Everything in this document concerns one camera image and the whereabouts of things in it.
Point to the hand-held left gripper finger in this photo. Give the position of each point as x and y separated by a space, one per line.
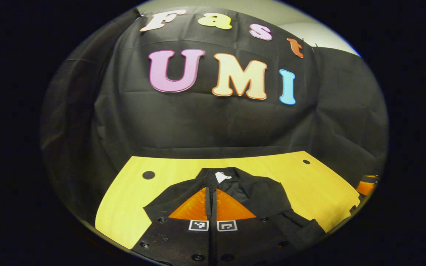
209 207
215 207

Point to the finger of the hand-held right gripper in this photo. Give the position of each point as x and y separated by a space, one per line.
366 186

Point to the black garment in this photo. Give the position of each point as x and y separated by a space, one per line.
261 195

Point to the black backdrop cloth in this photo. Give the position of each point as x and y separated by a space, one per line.
216 125

